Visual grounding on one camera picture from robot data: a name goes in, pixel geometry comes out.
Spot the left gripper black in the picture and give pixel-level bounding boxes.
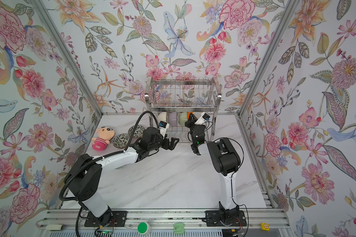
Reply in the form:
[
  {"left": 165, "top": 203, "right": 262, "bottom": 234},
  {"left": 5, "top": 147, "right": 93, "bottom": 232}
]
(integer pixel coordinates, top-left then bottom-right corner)
[{"left": 148, "top": 135, "right": 180, "bottom": 152}]

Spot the green bowl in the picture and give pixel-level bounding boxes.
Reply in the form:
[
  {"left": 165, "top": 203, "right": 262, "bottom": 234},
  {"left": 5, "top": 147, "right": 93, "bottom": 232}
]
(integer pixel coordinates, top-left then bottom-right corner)
[{"left": 178, "top": 112, "right": 188, "bottom": 127}]

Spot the purple bowl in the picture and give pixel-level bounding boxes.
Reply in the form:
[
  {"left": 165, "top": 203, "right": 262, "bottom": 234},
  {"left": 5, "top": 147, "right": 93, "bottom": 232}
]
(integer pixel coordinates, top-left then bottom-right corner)
[{"left": 168, "top": 112, "right": 178, "bottom": 127}]

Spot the cream bowl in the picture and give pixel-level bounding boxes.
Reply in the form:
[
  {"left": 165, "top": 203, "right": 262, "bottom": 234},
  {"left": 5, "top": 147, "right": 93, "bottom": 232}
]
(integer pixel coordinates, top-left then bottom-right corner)
[{"left": 157, "top": 112, "right": 168, "bottom": 122}]

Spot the orange white bowl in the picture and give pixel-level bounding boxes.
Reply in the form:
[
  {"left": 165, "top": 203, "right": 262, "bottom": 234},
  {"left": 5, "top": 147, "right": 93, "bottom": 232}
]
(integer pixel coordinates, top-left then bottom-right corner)
[{"left": 187, "top": 112, "right": 201, "bottom": 119}]

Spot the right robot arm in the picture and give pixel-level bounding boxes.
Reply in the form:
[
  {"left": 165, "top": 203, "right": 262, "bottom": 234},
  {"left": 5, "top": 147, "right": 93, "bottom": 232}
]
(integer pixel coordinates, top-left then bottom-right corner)
[{"left": 185, "top": 112, "right": 242, "bottom": 226}]

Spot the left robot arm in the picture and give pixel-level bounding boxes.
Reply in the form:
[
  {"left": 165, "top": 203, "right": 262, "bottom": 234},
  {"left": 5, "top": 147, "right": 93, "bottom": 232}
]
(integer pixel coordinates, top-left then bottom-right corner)
[{"left": 59, "top": 127, "right": 179, "bottom": 219}]

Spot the stainless steel dish rack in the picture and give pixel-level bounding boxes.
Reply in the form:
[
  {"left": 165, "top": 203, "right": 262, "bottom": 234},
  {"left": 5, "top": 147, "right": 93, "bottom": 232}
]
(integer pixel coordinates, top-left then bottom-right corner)
[{"left": 145, "top": 76, "right": 222, "bottom": 143}]

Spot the patterned bowl far back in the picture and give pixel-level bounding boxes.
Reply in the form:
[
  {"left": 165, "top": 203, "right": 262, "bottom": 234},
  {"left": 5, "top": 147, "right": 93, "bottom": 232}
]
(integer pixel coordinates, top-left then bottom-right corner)
[{"left": 128, "top": 125, "right": 146, "bottom": 138}]

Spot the patterned bowl near doll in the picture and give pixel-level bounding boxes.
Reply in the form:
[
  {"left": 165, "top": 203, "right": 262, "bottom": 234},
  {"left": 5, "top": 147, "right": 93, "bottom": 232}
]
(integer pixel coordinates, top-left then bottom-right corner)
[{"left": 112, "top": 133, "right": 129, "bottom": 149}]

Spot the pink plush doll toy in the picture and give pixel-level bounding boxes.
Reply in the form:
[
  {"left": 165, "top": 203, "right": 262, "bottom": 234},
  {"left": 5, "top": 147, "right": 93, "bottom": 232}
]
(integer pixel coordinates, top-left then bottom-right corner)
[{"left": 92, "top": 126, "right": 116, "bottom": 151}]

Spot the light green square button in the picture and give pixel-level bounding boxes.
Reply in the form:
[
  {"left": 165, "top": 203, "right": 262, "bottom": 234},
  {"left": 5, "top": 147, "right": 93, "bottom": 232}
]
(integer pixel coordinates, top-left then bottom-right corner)
[{"left": 173, "top": 223, "right": 185, "bottom": 235}]

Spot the green round button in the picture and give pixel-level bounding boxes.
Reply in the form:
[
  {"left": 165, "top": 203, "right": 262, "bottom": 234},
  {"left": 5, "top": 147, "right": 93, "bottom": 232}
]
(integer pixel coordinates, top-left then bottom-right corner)
[{"left": 137, "top": 222, "right": 152, "bottom": 235}]

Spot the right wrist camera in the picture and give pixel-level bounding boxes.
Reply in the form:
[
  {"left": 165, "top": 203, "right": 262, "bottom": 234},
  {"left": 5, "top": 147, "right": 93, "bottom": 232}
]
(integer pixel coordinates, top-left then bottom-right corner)
[{"left": 195, "top": 112, "right": 210, "bottom": 125}]

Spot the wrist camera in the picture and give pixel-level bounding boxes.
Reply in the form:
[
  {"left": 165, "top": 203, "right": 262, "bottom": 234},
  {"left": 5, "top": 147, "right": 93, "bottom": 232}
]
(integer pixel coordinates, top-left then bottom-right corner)
[
  {"left": 159, "top": 120, "right": 170, "bottom": 138},
  {"left": 195, "top": 112, "right": 210, "bottom": 125}
]

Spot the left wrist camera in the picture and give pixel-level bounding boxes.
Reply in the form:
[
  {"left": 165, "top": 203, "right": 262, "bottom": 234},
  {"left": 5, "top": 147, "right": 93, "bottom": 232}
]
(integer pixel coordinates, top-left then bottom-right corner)
[{"left": 159, "top": 120, "right": 170, "bottom": 138}]

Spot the black corrugated left cable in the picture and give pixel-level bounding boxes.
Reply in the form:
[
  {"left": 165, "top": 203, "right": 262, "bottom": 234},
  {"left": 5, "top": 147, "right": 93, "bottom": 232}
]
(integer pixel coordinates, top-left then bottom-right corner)
[{"left": 58, "top": 111, "right": 159, "bottom": 237}]

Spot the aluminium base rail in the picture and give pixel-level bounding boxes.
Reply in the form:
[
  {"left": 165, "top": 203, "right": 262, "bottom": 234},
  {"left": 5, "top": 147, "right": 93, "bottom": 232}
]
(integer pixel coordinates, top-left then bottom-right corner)
[{"left": 36, "top": 208, "right": 294, "bottom": 237}]

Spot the aluminium right corner post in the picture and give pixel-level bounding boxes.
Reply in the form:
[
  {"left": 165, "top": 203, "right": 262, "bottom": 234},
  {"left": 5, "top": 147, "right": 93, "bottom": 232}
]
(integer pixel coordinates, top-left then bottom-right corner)
[{"left": 238, "top": 0, "right": 299, "bottom": 118}]

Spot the aluminium corner post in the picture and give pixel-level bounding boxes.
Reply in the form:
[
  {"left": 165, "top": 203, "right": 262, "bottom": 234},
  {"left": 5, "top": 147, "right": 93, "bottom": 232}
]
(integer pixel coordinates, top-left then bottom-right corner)
[
  {"left": 29, "top": 0, "right": 103, "bottom": 118},
  {"left": 238, "top": 0, "right": 299, "bottom": 118}
]

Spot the aluminium left corner post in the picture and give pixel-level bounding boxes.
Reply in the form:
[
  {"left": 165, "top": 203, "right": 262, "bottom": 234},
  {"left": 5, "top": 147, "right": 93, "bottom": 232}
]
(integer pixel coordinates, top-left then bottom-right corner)
[{"left": 29, "top": 0, "right": 103, "bottom": 118}]

